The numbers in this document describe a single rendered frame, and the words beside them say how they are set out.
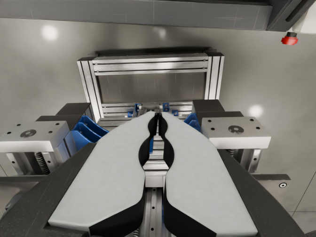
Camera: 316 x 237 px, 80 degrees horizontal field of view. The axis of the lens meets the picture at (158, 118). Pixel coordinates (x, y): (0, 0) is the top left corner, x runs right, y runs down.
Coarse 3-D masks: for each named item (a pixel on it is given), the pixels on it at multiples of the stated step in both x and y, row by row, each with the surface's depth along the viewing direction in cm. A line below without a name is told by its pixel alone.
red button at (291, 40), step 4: (288, 32) 48; (292, 32) 47; (284, 36) 49; (288, 36) 48; (292, 36) 48; (284, 40) 48; (288, 40) 48; (292, 40) 48; (296, 40) 48; (288, 44) 48; (292, 44) 48
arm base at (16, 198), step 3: (18, 195) 46; (21, 195) 45; (12, 198) 46; (15, 198) 45; (18, 198) 45; (9, 201) 46; (12, 201) 45; (15, 201) 44; (9, 204) 44; (12, 204) 44; (6, 207) 45; (9, 207) 44; (6, 210) 45; (3, 213) 46; (0, 219) 44
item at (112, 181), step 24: (144, 120) 11; (96, 144) 9; (120, 144) 9; (144, 144) 9; (96, 168) 8; (120, 168) 8; (72, 192) 6; (96, 192) 7; (120, 192) 7; (144, 192) 7; (72, 216) 6; (96, 216) 6; (120, 216) 6
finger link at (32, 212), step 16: (80, 160) 8; (48, 176) 7; (64, 176) 7; (32, 192) 6; (48, 192) 6; (64, 192) 6; (16, 208) 6; (32, 208) 6; (48, 208) 6; (0, 224) 6; (16, 224) 6; (32, 224) 6; (48, 224) 6
